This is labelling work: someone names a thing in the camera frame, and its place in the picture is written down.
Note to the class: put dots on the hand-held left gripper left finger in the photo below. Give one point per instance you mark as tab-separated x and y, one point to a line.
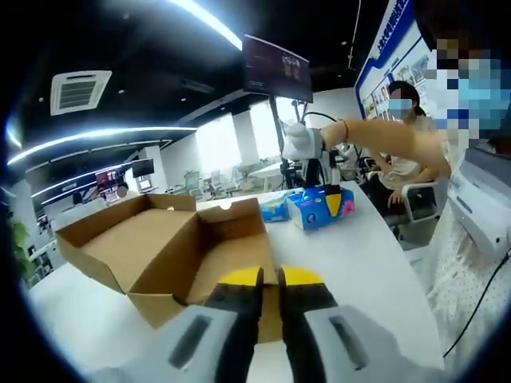
199	347

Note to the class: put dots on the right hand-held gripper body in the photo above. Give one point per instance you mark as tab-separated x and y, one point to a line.
323	171

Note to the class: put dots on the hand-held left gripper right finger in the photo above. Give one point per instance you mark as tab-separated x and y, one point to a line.
343	347

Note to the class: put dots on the blue soft tissue pack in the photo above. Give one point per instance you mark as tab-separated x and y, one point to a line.
309	215

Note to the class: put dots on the white blue wet wipes pack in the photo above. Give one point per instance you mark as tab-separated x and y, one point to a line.
275	207

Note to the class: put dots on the brown cardboard shoe box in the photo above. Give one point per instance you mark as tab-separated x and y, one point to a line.
159	239

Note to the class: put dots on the person's right hand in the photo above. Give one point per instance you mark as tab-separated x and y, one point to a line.
301	141

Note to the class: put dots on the grey office chair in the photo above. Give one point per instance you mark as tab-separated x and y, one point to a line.
423	207

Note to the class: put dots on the hanging dark monitor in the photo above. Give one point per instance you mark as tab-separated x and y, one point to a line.
277	68

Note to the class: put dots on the person's dotted white dress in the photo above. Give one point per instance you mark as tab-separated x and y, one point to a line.
451	279

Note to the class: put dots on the white grey wearable device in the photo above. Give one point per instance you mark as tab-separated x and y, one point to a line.
479	199

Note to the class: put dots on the dark desk monitor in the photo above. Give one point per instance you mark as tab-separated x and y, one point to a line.
142	167

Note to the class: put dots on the long ceiling light strip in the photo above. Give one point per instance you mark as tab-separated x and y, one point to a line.
211	20
100	139

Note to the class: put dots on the red screen monitor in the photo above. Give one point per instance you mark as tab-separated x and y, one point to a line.
108	180

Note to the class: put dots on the green leafy plant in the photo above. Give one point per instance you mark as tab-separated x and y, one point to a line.
20	247

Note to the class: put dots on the ceiling air conditioner unit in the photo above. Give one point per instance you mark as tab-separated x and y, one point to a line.
80	92

